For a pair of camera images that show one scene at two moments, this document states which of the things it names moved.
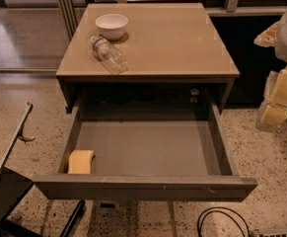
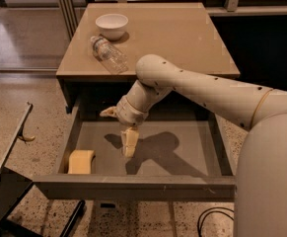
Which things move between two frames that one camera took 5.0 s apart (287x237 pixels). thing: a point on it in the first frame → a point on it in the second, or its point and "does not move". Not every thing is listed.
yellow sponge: x=80 y=161 does not move
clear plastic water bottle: x=107 y=55 does not move
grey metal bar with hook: x=18 y=136 does not move
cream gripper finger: x=267 y=38 → x=110 y=112
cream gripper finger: x=275 y=116 → x=129 y=139
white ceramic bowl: x=111 y=26 does not move
